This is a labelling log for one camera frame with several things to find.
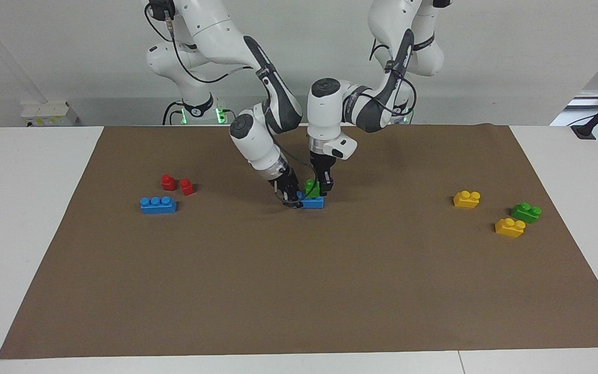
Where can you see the red toy block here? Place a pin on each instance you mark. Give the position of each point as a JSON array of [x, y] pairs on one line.
[[168, 182], [187, 187]]

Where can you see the brown table mat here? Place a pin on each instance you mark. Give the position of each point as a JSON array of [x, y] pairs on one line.
[[304, 270]]

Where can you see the green toy block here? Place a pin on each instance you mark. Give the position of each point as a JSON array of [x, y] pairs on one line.
[[312, 189], [525, 214]]

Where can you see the yellow toy block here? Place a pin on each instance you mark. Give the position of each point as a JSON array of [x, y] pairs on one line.
[[466, 200], [509, 229]]

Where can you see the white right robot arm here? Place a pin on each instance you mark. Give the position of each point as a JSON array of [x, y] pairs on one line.
[[257, 140]]

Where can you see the white power strip box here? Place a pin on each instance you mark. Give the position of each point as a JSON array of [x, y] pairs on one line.
[[50, 111]]

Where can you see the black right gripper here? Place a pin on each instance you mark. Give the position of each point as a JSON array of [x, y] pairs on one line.
[[286, 181]]

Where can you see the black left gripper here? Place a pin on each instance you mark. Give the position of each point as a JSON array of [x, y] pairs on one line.
[[322, 167]]

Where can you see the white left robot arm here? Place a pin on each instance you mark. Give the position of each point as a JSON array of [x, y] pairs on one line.
[[325, 111]]

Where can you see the blue toy block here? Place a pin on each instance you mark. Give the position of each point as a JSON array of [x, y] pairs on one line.
[[158, 206], [313, 203]]

